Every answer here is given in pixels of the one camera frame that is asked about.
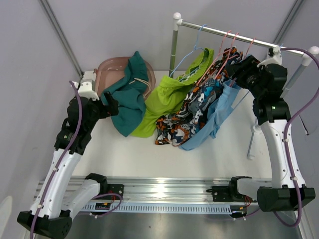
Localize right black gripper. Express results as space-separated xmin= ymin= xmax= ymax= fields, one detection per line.
xmin=225 ymin=55 xmax=266 ymax=99

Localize teal green shorts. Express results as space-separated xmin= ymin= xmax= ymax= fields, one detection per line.
xmin=100 ymin=51 xmax=149 ymax=137

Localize pink hanger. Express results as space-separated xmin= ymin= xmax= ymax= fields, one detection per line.
xmin=196 ymin=30 xmax=232 ymax=86
xmin=229 ymin=37 xmax=256 ymax=87
xmin=199 ymin=32 xmax=240 ymax=83

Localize light blue shorts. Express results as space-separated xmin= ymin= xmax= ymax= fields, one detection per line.
xmin=179 ymin=80 xmax=241 ymax=151

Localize light blue hanger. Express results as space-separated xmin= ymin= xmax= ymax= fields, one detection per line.
xmin=233 ymin=52 xmax=271 ymax=110
xmin=168 ymin=20 xmax=207 ymax=78

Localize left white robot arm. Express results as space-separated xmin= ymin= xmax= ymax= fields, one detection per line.
xmin=17 ymin=92 xmax=119 ymax=239

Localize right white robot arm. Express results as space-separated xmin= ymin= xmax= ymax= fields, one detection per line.
xmin=225 ymin=56 xmax=316 ymax=212

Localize lime green shorts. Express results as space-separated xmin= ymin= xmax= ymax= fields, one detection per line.
xmin=131 ymin=48 xmax=214 ymax=138

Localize orange blue patterned shorts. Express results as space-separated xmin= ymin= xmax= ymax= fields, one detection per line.
xmin=155 ymin=47 xmax=243 ymax=147

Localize pink translucent plastic basin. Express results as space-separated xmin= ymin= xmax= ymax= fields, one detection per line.
xmin=94 ymin=57 xmax=156 ymax=99

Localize metal clothes rack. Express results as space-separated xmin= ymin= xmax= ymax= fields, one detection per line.
xmin=169 ymin=12 xmax=313 ymax=160

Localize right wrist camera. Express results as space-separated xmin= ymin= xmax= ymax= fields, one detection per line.
xmin=257 ymin=46 xmax=283 ymax=67

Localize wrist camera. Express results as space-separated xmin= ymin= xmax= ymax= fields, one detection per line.
xmin=75 ymin=79 xmax=100 ymax=101
xmin=257 ymin=46 xmax=283 ymax=67

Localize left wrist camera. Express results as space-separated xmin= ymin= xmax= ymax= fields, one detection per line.
xmin=75 ymin=79 xmax=100 ymax=101

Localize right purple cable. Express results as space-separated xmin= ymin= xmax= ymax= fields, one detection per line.
xmin=274 ymin=47 xmax=319 ymax=227

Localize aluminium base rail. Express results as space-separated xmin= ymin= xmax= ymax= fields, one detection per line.
xmin=33 ymin=176 xmax=275 ymax=202

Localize slotted cable duct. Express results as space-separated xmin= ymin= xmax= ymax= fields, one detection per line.
xmin=81 ymin=202 xmax=232 ymax=215

